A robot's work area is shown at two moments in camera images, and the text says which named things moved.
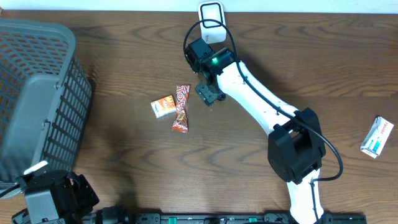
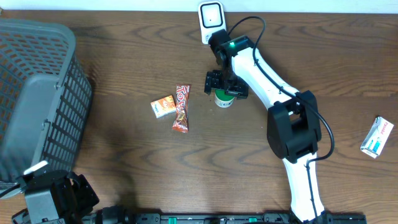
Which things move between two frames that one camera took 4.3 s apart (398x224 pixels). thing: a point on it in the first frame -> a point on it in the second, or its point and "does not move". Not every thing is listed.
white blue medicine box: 377,137 does not move
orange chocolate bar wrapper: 182,95 does not move
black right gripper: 206,94 -> 239,88
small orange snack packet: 164,106 does not move
